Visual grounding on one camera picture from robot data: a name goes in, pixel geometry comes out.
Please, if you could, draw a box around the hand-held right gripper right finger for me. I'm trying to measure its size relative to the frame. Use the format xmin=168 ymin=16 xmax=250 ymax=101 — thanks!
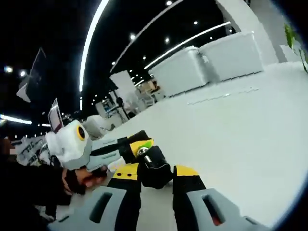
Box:
xmin=172 ymin=165 xmax=269 ymax=231

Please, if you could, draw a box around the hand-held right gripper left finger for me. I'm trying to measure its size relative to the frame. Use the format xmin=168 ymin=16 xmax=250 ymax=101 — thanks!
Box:
xmin=48 ymin=165 xmax=142 ymax=231

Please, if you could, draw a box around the black pad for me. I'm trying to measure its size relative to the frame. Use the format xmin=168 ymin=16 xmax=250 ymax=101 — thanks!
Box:
xmin=129 ymin=144 xmax=174 ymax=190

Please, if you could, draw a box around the white desk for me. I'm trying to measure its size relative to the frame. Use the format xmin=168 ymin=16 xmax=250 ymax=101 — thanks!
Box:
xmin=55 ymin=61 xmax=308 ymax=231

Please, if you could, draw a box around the person's left hand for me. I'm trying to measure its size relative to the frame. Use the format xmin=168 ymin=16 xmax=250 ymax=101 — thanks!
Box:
xmin=61 ymin=167 xmax=109 ymax=195

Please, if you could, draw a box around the computer monitor on stand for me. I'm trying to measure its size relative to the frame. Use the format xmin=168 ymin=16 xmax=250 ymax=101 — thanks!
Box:
xmin=47 ymin=98 xmax=65 ymax=133

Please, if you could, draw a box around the white printed banner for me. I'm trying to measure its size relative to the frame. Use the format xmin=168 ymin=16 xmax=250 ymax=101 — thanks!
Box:
xmin=16 ymin=136 xmax=50 ymax=167

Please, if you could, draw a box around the hanging dark display panel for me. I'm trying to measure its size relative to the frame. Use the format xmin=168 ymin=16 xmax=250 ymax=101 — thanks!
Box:
xmin=16 ymin=47 xmax=47 ymax=103

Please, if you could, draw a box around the white plastic storage box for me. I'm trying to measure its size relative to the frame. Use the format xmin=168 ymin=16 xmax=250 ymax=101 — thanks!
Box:
xmin=199 ymin=30 xmax=264 ymax=83
xmin=148 ymin=46 xmax=207 ymax=97

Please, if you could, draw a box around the green potted plant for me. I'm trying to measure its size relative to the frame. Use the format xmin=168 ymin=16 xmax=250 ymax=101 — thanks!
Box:
xmin=283 ymin=24 xmax=308 ymax=73

